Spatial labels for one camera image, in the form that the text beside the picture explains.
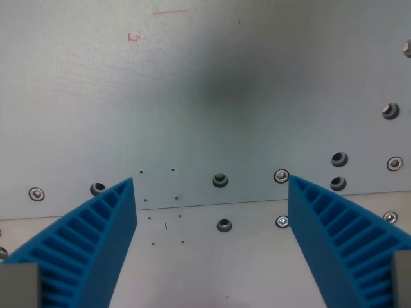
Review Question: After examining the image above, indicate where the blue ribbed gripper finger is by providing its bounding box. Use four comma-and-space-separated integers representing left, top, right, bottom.
0, 176, 139, 308
287, 174, 411, 308

